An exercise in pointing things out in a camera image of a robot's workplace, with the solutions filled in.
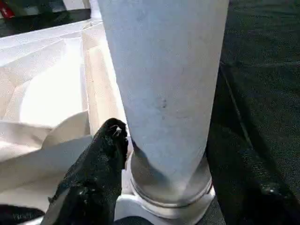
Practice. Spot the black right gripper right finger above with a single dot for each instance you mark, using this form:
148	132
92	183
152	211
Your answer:
246	199

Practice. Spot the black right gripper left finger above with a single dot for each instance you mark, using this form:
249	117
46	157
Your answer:
93	182

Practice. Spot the white plastic table top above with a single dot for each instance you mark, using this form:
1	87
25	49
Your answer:
47	93

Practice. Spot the black work mat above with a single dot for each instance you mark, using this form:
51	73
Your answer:
257	70

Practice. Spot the small red box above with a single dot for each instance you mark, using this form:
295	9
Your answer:
5	10

